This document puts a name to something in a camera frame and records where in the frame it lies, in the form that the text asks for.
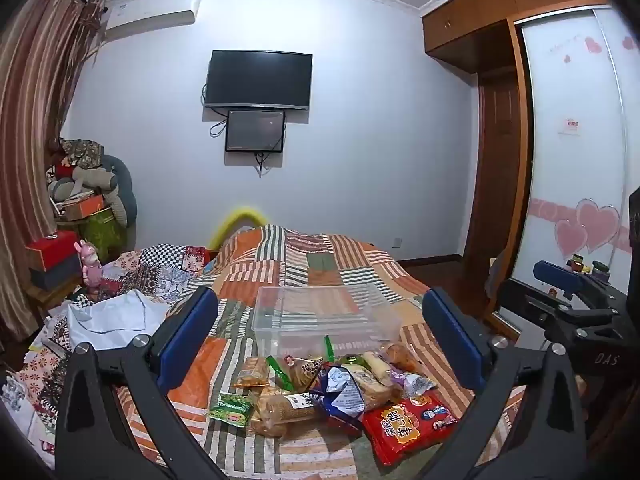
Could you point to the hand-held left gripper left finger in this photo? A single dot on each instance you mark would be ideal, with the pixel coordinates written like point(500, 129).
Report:
point(192, 330)

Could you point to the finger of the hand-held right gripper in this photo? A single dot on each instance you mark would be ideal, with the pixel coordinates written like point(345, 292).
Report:
point(560, 275)
point(590, 345)

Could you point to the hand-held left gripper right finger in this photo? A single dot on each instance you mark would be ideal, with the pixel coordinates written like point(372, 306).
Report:
point(447, 335)

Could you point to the purple-wrapped yellow roll packet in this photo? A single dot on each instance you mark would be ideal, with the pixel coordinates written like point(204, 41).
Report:
point(380, 367)

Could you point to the green pea snack packet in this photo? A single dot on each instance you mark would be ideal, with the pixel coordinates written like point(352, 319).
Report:
point(231, 409)

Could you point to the clear-wrapped brown cake packet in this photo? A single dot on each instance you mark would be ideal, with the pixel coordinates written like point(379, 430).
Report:
point(285, 412)

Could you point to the blue white snack packet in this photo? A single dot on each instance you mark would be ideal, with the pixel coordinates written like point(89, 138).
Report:
point(340, 400)

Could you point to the clear plastic container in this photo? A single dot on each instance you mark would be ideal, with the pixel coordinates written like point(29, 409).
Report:
point(320, 310)

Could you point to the yellow-lid jar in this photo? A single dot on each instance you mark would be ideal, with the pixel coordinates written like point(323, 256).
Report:
point(577, 264)

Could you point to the dark jar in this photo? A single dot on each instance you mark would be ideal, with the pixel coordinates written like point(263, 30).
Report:
point(600, 272)

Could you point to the clear-wrapped orange bun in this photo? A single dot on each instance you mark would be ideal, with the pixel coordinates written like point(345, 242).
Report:
point(400, 356)

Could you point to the grey cloth bag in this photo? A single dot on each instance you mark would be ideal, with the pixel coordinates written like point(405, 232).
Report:
point(497, 275)

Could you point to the checkered patchwork quilt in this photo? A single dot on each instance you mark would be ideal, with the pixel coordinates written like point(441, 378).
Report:
point(160, 270)

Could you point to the orange snack packet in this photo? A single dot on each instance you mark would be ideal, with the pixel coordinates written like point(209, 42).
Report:
point(252, 374)

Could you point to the white cloth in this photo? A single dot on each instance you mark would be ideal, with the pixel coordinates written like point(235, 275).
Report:
point(115, 315)

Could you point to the red snack packet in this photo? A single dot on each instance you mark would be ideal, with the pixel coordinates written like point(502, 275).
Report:
point(405, 425)

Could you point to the cream bread packet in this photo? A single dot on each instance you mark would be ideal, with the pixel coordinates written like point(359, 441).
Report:
point(367, 395)

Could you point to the green-edged bun packet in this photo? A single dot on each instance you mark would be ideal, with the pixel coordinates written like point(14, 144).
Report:
point(305, 370)

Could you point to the pink toy rabbit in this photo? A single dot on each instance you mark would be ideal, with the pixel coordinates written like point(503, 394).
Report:
point(90, 267)

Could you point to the yellow foam tube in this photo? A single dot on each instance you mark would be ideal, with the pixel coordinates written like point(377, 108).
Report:
point(235, 217)

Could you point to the brown wooden door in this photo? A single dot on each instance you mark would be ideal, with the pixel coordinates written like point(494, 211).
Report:
point(500, 170)

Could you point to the white red sticker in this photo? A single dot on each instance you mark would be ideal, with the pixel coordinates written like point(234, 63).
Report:
point(571, 126)

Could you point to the green box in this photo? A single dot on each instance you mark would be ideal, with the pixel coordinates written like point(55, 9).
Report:
point(102, 235)

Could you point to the orange striped patchwork bedspread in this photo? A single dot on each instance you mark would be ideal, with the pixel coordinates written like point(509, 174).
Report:
point(310, 260)

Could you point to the wooden wardrobe with hearts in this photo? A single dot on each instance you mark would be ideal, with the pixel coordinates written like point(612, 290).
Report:
point(570, 110)

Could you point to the grey box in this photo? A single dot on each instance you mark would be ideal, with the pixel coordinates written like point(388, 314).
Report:
point(55, 275)

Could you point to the red box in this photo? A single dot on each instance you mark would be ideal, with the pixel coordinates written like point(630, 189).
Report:
point(52, 250)

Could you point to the orange box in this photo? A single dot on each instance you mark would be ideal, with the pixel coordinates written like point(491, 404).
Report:
point(82, 207)

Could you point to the floral patterned cloth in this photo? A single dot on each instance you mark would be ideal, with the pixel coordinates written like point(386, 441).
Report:
point(35, 385)

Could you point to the dark floral cushion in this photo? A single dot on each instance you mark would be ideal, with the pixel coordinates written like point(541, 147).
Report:
point(82, 152)

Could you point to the striped curtain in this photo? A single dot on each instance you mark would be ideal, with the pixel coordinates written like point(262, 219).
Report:
point(35, 135)

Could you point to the white air conditioner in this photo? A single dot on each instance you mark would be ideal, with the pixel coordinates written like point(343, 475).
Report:
point(150, 12)

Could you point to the wall socket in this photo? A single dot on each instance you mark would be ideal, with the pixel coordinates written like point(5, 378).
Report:
point(397, 243)

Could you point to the small wall monitor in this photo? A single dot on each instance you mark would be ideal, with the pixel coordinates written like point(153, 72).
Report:
point(255, 130)

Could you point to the black wall television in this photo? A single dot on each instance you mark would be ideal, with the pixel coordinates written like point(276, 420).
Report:
point(259, 79)

